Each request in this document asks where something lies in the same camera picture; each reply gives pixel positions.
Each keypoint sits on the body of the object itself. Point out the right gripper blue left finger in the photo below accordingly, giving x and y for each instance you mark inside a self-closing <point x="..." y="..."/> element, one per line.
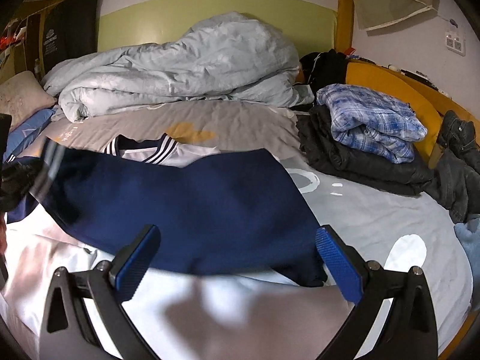
<point x="132" y="262"/>

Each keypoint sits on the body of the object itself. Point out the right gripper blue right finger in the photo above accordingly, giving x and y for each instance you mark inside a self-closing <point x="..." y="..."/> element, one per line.
<point x="345" y="265"/>

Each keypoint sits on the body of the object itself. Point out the white and navy varsity jacket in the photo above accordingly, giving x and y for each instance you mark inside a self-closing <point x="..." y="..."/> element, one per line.
<point x="218" y="215"/>

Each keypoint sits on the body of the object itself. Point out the blue patterned pillow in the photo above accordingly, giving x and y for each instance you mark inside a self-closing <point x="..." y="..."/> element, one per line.
<point x="24" y="135"/>

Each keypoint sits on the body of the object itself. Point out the beige floral pillow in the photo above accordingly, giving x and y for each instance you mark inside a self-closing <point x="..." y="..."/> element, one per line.
<point x="22" y="96"/>

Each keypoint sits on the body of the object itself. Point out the black folded garment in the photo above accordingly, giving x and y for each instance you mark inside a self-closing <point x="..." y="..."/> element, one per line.
<point x="328" y="156"/>

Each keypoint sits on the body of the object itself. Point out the blue plaid folded shirt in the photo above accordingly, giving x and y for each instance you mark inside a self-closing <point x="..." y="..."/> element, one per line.
<point x="372" y="122"/>

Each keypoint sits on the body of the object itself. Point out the black hanging bag with logo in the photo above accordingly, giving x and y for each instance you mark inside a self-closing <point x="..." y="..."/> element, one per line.
<point x="70" y="31"/>

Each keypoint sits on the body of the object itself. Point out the black backpack by headboard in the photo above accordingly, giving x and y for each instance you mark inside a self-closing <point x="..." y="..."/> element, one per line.
<point x="322" y="69"/>

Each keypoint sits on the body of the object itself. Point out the light grey floral duvet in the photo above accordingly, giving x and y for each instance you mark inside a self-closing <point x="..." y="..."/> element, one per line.
<point x="229" y="57"/>

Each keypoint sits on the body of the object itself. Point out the white wall socket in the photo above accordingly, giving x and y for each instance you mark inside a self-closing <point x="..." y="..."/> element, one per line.
<point x="455" y="43"/>

